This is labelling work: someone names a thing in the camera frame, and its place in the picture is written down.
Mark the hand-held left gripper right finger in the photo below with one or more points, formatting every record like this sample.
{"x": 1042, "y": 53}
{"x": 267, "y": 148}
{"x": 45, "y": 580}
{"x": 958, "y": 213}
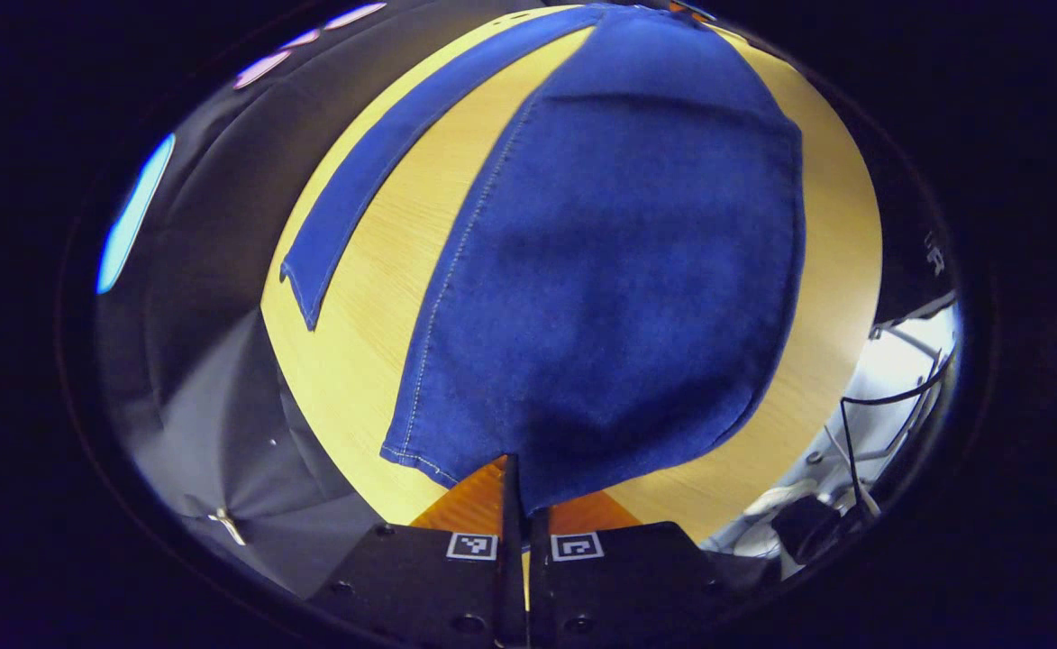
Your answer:
{"x": 539, "y": 577}

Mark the blue jeans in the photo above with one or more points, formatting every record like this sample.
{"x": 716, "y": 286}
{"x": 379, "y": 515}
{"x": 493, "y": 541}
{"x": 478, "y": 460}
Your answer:
{"x": 618, "y": 270}

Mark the white metal frame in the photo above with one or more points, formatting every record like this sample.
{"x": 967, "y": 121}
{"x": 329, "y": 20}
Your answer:
{"x": 911, "y": 333}

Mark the silver clip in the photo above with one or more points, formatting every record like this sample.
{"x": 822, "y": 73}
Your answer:
{"x": 227, "y": 525}

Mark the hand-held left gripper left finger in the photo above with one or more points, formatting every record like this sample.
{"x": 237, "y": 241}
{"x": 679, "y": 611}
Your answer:
{"x": 512, "y": 559}

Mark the black backdrop cloth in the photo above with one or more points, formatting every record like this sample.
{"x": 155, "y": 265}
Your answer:
{"x": 204, "y": 406}

